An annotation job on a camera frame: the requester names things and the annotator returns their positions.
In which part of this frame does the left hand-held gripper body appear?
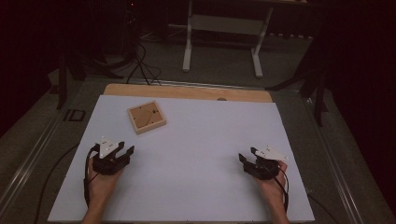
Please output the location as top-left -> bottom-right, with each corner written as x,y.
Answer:
92,136 -> 132,175

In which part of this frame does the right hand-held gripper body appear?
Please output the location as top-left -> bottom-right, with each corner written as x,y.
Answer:
243,145 -> 290,181

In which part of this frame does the square wooden board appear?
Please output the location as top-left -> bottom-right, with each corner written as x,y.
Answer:
126,100 -> 167,135

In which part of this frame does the person's left hand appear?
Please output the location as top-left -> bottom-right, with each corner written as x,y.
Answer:
87,158 -> 124,203

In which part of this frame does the person's right hand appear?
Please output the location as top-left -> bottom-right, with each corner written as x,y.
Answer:
255,160 -> 290,203

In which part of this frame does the white table mat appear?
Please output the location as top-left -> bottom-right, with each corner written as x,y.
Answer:
47,94 -> 316,223

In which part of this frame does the black metal stand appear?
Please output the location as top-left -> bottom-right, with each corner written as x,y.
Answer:
55,50 -> 124,110
265,18 -> 330,127

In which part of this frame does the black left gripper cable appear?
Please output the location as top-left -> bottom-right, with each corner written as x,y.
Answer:
82,144 -> 101,209

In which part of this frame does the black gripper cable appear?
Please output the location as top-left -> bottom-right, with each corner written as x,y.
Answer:
82,144 -> 101,209
264,163 -> 290,216

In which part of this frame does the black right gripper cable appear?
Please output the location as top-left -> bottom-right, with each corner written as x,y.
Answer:
264,163 -> 290,216

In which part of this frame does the black floor cable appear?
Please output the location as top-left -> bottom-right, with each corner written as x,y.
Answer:
306,192 -> 340,224
33,142 -> 80,224

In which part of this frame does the metal floor rail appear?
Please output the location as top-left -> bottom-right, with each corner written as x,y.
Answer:
303,97 -> 366,224
0,106 -> 64,213

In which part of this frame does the bundle of black floor cables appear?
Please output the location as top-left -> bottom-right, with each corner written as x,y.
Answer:
125,40 -> 163,87

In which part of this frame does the white metal desk frame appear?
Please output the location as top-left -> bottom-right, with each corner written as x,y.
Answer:
181,0 -> 309,79

